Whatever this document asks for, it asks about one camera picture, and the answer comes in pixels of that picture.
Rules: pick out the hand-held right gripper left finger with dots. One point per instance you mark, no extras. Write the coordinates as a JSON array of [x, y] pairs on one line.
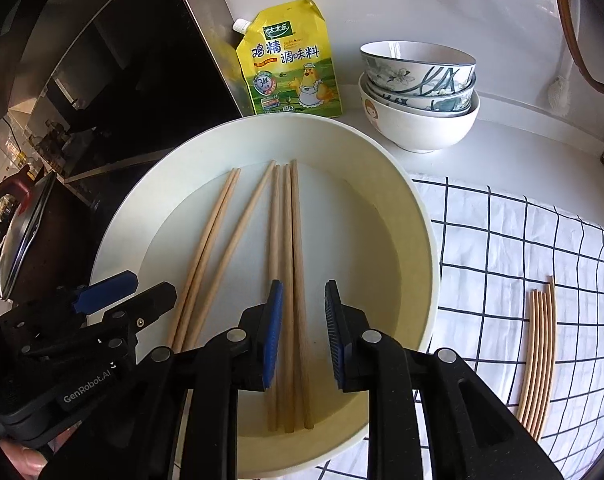
[[272, 340]]

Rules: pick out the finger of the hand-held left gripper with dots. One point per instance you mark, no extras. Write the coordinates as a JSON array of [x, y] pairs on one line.
[[147, 305], [107, 290]]

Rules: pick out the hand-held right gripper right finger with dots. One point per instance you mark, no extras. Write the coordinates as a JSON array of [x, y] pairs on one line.
[[336, 340]]

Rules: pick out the long wooden chopstick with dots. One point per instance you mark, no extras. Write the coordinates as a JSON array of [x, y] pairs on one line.
[[298, 235], [214, 242], [274, 235], [237, 240], [207, 240]]

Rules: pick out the large cream round tray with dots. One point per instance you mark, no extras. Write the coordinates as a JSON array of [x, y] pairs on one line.
[[357, 220]]

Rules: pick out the pile of wooden chopsticks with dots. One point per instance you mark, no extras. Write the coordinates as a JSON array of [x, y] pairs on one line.
[[539, 360]]

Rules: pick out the person's left hand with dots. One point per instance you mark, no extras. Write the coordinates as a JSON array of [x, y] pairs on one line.
[[27, 464]]

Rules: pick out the dark brown cooking pot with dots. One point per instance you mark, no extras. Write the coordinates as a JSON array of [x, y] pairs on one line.
[[67, 240]]

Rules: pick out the glass pot lid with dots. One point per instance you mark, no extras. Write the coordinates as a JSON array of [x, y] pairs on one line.
[[24, 240]]

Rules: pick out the white black-grid cloth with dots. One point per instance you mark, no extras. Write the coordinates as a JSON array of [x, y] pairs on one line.
[[481, 260]]

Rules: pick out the black induction cooktop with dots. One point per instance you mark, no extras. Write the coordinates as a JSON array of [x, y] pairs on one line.
[[132, 85]]

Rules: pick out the blue floral patterned bowl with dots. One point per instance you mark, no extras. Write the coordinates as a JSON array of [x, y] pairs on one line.
[[411, 67], [431, 102]]

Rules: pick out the yellow seasoning pouch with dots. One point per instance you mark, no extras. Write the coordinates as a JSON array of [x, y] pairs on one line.
[[292, 60]]

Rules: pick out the round wooden-rimmed lid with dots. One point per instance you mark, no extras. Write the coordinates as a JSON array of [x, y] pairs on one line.
[[561, 15]]

